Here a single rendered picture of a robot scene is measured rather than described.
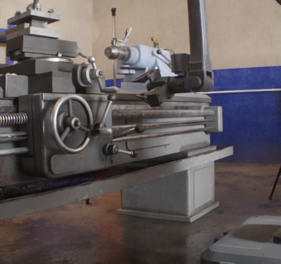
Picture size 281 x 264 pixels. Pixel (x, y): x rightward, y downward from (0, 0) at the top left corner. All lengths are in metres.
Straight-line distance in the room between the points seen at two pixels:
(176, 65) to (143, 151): 0.95
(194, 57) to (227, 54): 4.38
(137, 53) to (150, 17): 3.86
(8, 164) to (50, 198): 0.21
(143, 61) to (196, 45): 1.26
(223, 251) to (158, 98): 0.53
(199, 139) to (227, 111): 2.81
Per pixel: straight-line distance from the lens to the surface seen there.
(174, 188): 2.55
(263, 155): 5.38
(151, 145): 2.15
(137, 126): 1.53
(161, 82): 1.22
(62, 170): 1.34
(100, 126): 1.45
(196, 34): 1.20
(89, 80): 1.39
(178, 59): 1.22
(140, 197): 2.71
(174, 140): 2.39
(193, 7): 1.23
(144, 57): 2.43
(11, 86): 1.38
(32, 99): 1.33
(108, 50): 2.25
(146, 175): 1.80
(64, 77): 1.38
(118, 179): 1.62
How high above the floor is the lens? 0.71
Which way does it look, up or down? 2 degrees down
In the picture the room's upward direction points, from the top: 2 degrees counter-clockwise
